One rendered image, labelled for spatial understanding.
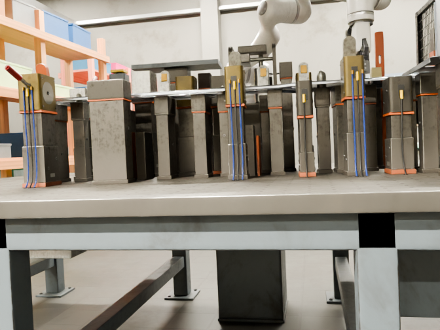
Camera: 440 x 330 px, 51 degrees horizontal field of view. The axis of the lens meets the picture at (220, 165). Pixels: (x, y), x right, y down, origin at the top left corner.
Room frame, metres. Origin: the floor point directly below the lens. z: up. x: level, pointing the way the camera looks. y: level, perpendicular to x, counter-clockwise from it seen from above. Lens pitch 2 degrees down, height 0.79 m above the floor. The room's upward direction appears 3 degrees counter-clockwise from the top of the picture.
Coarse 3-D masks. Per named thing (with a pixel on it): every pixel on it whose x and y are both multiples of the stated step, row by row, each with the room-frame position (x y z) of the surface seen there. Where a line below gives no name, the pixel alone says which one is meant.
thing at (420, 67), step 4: (432, 56) 1.15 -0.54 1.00; (436, 56) 1.15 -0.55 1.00; (428, 60) 1.17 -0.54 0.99; (432, 60) 1.20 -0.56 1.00; (436, 60) 1.20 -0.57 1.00; (420, 64) 1.24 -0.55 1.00; (424, 64) 1.20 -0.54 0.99; (428, 64) 1.26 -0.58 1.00; (432, 64) 1.26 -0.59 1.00; (412, 68) 1.31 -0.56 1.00; (416, 68) 1.27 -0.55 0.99; (420, 68) 1.32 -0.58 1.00; (424, 68) 1.32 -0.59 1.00; (428, 68) 1.33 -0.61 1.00; (432, 68) 1.33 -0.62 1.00; (408, 72) 1.36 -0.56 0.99; (412, 72) 1.39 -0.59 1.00; (416, 72) 1.39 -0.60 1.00; (420, 72) 1.39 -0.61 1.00
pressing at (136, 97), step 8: (328, 80) 1.48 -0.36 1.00; (336, 80) 1.46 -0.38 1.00; (368, 80) 1.45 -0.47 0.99; (376, 80) 1.44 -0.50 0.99; (216, 88) 1.55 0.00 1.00; (224, 88) 1.53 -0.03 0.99; (248, 88) 1.52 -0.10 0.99; (256, 88) 1.52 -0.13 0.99; (264, 88) 1.61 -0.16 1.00; (272, 88) 1.62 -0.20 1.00; (280, 88) 1.61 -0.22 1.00; (288, 88) 1.64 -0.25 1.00; (312, 88) 1.67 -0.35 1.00; (136, 96) 1.67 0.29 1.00; (144, 96) 1.68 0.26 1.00; (152, 96) 1.68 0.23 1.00; (176, 96) 1.72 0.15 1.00; (184, 96) 1.74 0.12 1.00; (216, 96) 1.72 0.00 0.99; (64, 104) 1.80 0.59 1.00; (88, 104) 1.79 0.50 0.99
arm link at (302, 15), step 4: (296, 0) 1.90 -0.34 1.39; (300, 0) 1.86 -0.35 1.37; (304, 0) 1.85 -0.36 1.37; (308, 0) 1.86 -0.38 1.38; (300, 4) 1.89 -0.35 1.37; (304, 4) 1.87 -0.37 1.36; (308, 4) 1.87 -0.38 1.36; (300, 8) 1.89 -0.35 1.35; (304, 8) 1.89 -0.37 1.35; (308, 8) 1.88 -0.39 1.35; (300, 12) 1.90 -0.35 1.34; (304, 12) 1.90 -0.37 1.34; (308, 12) 1.90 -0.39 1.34; (296, 16) 1.90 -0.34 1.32; (300, 16) 1.91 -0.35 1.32; (304, 16) 1.91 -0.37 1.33; (308, 16) 1.93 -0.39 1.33; (296, 20) 1.92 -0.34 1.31; (300, 20) 1.92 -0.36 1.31; (304, 20) 1.93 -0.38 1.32
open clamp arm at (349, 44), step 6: (348, 36) 1.39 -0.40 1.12; (342, 42) 1.41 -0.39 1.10; (348, 42) 1.39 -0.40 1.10; (354, 42) 1.39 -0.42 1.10; (342, 48) 1.42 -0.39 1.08; (348, 48) 1.40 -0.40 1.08; (354, 48) 1.40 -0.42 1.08; (342, 54) 1.42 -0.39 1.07; (348, 54) 1.40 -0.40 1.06; (354, 54) 1.40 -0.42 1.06
